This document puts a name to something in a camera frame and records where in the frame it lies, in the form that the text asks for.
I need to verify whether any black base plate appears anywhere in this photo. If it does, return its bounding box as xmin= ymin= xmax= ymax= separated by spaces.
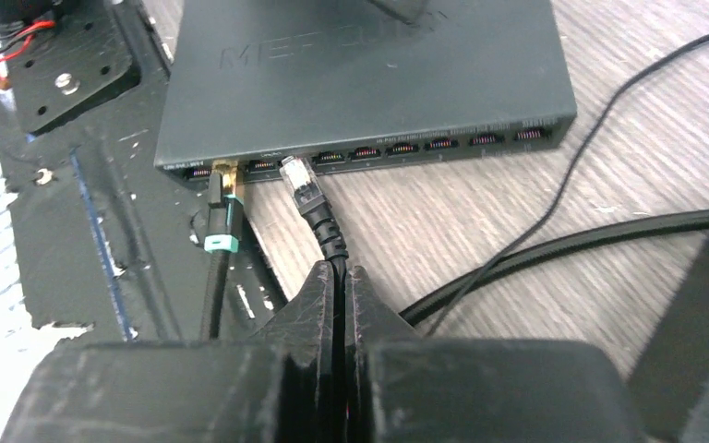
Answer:
xmin=0 ymin=0 xmax=288 ymax=343

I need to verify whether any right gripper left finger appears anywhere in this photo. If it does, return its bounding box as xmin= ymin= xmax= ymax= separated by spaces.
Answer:
xmin=2 ymin=261 xmax=337 ymax=442

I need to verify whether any black microphone cable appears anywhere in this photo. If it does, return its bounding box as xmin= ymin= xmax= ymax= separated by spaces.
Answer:
xmin=280 ymin=155 xmax=351 ymax=443

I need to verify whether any black power adapter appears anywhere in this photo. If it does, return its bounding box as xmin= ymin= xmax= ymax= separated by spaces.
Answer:
xmin=628 ymin=238 xmax=709 ymax=442

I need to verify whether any black power adapter cable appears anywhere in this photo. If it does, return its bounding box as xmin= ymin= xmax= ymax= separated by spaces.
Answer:
xmin=421 ymin=21 xmax=709 ymax=338

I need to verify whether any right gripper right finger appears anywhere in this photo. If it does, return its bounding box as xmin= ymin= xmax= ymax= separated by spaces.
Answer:
xmin=345 ymin=266 xmax=646 ymax=442

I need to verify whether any black ethernet cable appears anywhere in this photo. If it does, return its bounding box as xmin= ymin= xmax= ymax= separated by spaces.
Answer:
xmin=198 ymin=160 xmax=709 ymax=342

